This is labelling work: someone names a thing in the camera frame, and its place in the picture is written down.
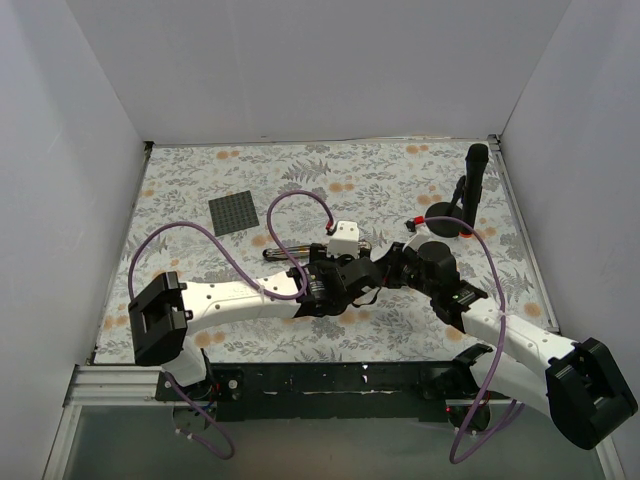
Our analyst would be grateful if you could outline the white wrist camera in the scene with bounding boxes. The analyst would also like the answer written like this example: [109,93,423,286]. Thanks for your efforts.
[403,216,430,252]
[327,220,360,258]

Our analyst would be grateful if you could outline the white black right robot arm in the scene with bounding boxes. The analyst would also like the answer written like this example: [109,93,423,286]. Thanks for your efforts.
[375,241,638,450]

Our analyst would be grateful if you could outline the floral patterned table mat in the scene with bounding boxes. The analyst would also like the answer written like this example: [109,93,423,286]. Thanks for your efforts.
[93,142,559,364]

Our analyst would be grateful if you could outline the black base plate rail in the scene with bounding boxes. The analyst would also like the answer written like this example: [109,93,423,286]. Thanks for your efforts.
[180,360,479,422]

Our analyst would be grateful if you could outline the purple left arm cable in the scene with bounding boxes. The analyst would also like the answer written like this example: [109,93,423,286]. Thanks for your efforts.
[128,189,335,460]

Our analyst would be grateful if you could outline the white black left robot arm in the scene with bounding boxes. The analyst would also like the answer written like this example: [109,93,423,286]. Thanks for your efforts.
[128,255,383,400]

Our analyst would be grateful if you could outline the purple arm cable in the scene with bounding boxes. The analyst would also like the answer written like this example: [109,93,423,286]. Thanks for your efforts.
[422,215,526,464]
[128,189,335,460]

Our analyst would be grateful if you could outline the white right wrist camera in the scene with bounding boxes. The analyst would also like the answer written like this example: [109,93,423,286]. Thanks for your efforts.
[403,216,430,252]

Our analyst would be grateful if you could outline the dark grey studded baseplate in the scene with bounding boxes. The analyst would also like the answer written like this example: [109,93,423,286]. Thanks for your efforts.
[208,190,259,236]

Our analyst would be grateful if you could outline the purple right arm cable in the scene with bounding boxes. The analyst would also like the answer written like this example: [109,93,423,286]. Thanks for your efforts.
[422,215,526,464]

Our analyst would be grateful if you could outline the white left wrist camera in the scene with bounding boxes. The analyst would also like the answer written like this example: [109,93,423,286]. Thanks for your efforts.
[327,220,360,258]

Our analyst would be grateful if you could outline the black microphone on stand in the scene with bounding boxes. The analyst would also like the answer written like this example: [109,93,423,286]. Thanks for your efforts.
[425,143,489,238]

